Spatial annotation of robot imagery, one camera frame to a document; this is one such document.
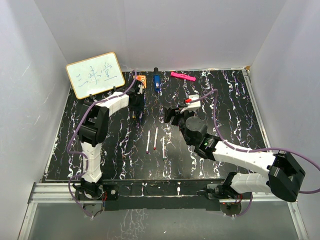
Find white pen with red tip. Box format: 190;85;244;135
153;127;159;150

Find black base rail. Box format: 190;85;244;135
103;179;222;211

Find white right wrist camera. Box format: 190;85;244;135
180;94;201;113

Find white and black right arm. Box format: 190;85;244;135
164;106;306;203

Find small orange notebook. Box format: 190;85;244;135
136;75;147;89

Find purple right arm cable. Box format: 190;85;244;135
192;88;320;218

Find blue stapler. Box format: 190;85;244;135
153;67;161;92

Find white pen with green tip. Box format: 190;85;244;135
161;136;166;161

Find small whiteboard with yellow frame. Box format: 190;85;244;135
65;52;126;100

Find pink plastic tool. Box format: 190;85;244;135
170;71;196;82

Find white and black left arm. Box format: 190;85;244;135
73;79;145;200

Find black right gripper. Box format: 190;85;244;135
165;105;195;146

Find white pen with purple tip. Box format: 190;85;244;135
146;130;151;154

